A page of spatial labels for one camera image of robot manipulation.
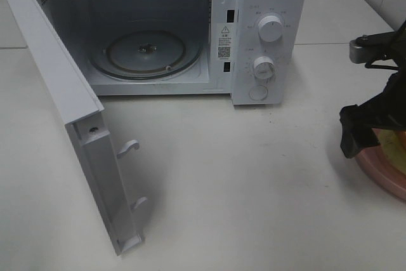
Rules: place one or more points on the white bread sandwich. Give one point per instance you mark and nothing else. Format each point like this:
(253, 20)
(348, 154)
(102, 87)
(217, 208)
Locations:
(393, 149)

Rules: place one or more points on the white timer knob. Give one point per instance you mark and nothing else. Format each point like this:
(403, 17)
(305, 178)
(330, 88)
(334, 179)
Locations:
(263, 68)

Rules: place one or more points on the white door release button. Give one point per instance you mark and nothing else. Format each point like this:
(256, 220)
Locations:
(258, 92)

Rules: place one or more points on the white power knob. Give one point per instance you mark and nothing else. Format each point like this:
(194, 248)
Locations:
(270, 27)

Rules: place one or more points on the pink speckled plate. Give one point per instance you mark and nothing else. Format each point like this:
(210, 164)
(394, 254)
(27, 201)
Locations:
(370, 162)

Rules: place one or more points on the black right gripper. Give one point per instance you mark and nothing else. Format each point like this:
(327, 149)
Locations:
(386, 110)

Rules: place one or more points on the white microwave oven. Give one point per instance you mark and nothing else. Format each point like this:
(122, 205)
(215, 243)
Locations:
(228, 29)

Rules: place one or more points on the white microwave door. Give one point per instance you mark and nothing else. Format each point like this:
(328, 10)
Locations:
(81, 113)

